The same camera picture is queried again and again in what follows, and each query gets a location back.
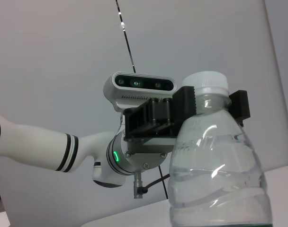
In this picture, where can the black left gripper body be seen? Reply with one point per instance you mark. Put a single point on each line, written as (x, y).
(139, 127)

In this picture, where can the clear water bottle green label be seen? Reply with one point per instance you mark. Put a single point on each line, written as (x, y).
(217, 165)

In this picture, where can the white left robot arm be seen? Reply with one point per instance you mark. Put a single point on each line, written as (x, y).
(39, 146)

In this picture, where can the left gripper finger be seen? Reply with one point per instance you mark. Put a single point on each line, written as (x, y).
(184, 102)
(240, 105)

